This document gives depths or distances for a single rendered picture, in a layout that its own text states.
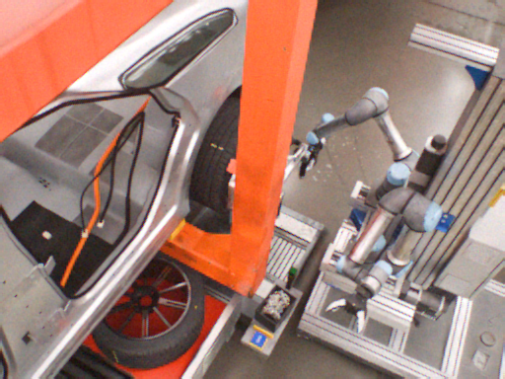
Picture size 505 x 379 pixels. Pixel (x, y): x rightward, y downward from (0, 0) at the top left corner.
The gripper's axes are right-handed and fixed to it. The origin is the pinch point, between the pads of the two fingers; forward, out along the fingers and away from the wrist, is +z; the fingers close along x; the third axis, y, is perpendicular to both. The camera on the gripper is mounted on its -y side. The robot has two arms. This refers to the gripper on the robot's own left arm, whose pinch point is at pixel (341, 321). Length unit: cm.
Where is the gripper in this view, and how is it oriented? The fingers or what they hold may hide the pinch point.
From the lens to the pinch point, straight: 213.7
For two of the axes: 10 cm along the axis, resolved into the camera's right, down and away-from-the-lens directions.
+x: -7.7, -4.5, 4.5
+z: -6.3, 5.8, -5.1
